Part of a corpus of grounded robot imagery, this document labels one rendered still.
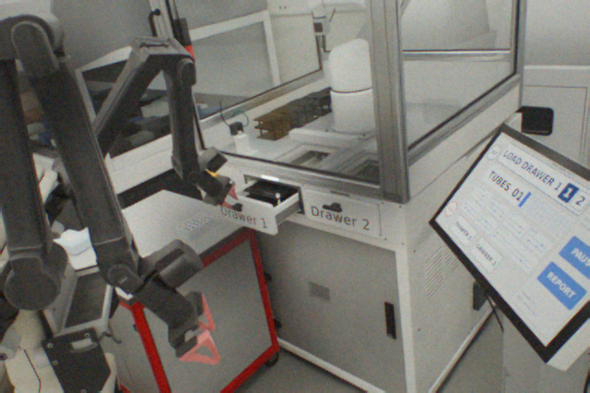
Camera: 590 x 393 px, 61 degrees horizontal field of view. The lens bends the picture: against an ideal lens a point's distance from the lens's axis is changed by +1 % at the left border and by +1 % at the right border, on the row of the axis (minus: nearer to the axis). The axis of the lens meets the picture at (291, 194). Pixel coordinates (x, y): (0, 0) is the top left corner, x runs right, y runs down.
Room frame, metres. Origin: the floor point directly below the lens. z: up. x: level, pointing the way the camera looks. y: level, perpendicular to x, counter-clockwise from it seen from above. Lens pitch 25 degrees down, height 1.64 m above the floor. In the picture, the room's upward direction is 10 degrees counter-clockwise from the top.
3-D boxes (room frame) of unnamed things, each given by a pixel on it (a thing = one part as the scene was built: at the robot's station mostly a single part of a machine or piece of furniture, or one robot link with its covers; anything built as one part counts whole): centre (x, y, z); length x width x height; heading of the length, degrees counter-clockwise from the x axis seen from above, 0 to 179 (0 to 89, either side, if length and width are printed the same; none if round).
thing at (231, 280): (1.75, 0.57, 0.38); 0.62 x 0.58 x 0.76; 45
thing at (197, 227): (1.70, 0.38, 0.78); 0.12 x 0.08 x 0.04; 133
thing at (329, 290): (1.97, -0.30, 0.40); 1.03 x 0.95 x 0.80; 45
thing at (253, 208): (1.57, 0.17, 0.87); 0.29 x 0.02 x 0.11; 45
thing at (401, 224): (1.98, -0.30, 0.87); 1.02 x 0.95 x 0.14; 45
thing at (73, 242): (1.74, 0.87, 0.78); 0.15 x 0.10 x 0.04; 55
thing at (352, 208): (1.44, -0.15, 0.87); 0.29 x 0.02 x 0.11; 45
